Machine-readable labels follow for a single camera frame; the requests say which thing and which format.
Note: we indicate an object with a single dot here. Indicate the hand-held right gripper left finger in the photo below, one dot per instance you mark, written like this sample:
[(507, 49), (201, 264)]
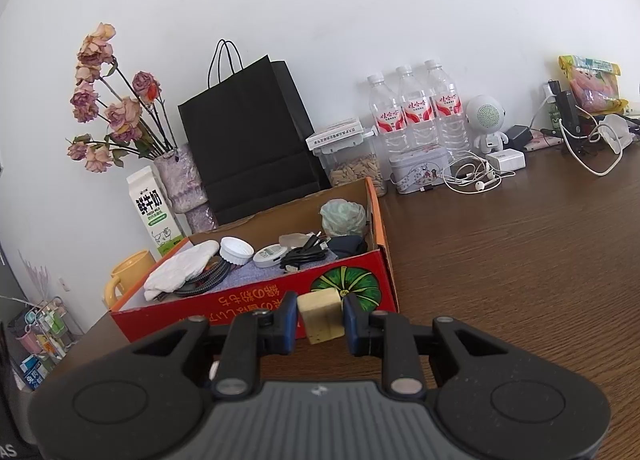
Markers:
[(286, 325)]

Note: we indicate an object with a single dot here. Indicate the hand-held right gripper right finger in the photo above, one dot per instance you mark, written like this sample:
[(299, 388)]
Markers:
[(354, 325)]

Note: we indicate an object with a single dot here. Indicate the beige rectangular block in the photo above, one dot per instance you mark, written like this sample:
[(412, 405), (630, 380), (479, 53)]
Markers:
[(320, 315)]

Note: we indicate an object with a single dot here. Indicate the white round device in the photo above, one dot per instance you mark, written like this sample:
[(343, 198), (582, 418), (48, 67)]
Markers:
[(270, 256)]

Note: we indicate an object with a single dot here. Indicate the navy blue case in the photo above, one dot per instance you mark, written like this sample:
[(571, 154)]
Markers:
[(347, 246)]

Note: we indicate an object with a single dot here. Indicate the red cardboard box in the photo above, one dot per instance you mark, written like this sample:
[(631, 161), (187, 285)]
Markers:
[(200, 310)]

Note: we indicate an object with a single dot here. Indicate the white ridged plastic lid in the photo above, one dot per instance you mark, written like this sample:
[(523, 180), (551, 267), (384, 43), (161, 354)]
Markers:
[(236, 250)]

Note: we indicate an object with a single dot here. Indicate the green plastic bag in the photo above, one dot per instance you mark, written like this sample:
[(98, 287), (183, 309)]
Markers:
[(342, 217)]

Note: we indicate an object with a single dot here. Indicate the white cloth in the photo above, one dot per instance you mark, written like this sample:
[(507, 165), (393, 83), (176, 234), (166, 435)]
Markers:
[(180, 265)]

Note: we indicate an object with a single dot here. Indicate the clear seed container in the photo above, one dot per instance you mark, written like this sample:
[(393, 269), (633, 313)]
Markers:
[(357, 170)]

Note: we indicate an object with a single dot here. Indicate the yellow mug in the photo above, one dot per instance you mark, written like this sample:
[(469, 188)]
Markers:
[(130, 272)]

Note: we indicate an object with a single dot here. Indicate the printed tin box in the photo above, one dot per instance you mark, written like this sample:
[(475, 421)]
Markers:
[(417, 170)]

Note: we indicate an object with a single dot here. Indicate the white milk carton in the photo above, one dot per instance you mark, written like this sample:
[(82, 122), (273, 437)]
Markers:
[(155, 215)]

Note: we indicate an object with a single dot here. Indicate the purple textured vase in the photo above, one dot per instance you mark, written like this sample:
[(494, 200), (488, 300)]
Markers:
[(185, 185)]

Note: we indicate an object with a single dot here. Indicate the black paper bag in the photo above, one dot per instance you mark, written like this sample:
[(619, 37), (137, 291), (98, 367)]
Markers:
[(250, 140)]

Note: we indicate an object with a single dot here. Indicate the small white flat box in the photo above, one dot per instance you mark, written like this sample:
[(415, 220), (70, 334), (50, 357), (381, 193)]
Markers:
[(332, 135)]

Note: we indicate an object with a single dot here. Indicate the white charger block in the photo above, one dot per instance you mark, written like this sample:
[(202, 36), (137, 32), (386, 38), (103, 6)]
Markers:
[(506, 160)]

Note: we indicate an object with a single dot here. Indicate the storage cart with supplies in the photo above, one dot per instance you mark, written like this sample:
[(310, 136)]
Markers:
[(40, 350)]

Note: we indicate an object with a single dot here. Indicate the white round robot speaker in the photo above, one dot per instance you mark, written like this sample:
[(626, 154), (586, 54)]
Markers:
[(486, 115)]

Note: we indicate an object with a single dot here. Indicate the black power adapter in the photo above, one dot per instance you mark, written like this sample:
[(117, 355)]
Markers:
[(519, 136)]

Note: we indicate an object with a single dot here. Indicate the purple feathery decoration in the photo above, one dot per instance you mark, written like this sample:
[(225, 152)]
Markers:
[(35, 275)]

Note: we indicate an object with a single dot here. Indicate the pink flat case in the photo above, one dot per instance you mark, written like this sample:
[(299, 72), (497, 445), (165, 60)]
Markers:
[(544, 140)]

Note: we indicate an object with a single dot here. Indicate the dried rose bouquet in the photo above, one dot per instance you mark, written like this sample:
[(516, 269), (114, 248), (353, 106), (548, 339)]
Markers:
[(122, 112)]

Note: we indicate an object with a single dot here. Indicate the small green bottle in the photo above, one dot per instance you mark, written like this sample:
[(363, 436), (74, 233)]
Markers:
[(553, 115)]

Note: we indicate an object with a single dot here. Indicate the black upright device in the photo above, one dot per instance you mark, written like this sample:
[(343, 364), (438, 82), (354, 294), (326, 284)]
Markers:
[(567, 112)]

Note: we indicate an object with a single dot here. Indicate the white face mask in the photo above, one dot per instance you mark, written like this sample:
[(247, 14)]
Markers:
[(615, 132)]

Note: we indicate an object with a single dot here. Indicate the yellow and pink snack bag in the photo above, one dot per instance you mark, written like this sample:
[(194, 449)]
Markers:
[(595, 85)]

